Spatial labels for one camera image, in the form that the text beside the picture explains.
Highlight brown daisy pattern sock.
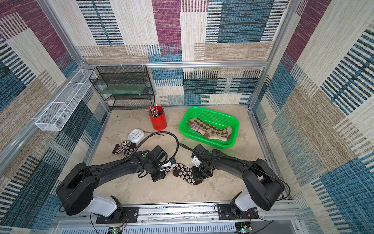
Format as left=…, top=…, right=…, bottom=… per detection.
left=165, top=163, right=203, bottom=186

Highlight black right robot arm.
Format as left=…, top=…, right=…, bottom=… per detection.
left=179, top=143, right=285, bottom=217

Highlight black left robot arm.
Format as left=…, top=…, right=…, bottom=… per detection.
left=56, top=146, right=176, bottom=217

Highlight light blue alarm clock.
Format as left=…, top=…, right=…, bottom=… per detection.
left=128, top=129, right=145, bottom=144

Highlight red ribbed plastic cup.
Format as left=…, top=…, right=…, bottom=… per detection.
left=150, top=113, right=167, bottom=131

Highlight green plastic basket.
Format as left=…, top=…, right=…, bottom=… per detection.
left=179, top=107, right=240, bottom=149

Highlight pens in red cup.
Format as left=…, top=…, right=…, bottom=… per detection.
left=147, top=105, right=164, bottom=117

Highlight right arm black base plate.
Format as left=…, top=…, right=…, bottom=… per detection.
left=214, top=203, right=259, bottom=220

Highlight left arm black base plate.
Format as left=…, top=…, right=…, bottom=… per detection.
left=95, top=207, right=139, bottom=224

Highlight aluminium front rail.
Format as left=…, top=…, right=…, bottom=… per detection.
left=48, top=200, right=308, bottom=234

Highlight black wire mesh shelf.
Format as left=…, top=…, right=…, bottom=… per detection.
left=89, top=65, right=155, bottom=111

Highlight white wire wall basket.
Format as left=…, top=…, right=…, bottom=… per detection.
left=35, top=69, right=93, bottom=131

